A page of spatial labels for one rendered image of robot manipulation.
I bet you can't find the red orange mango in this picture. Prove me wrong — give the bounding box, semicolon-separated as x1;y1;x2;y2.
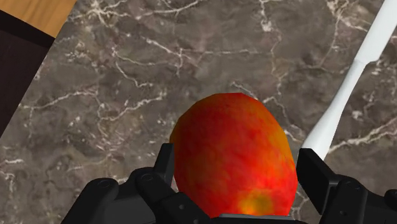
169;92;299;218

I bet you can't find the dark robot stand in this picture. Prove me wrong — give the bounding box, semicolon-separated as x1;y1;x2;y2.
0;10;55;137

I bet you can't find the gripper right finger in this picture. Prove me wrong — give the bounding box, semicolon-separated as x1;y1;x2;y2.
296;148;397;224

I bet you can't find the white knife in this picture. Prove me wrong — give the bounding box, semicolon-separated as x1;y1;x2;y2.
302;0;397;161

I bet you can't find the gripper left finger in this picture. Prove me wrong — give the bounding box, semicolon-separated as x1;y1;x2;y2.
60;143;212;224

